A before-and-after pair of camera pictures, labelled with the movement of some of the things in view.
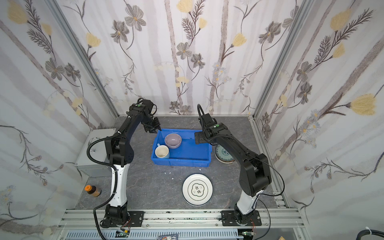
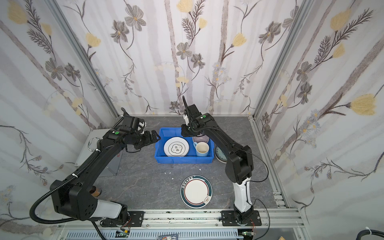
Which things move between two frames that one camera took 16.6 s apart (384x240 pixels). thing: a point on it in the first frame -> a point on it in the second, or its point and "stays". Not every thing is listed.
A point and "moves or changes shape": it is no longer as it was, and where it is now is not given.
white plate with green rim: (197, 189) -> (176, 146)
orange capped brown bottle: (92, 190) stays
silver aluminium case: (98, 151) stays
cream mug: (161, 151) -> (202, 148)
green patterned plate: (222, 155) stays
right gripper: (199, 138) -> (186, 130)
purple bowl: (173, 140) moves or changes shape
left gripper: (151, 125) -> (151, 136)
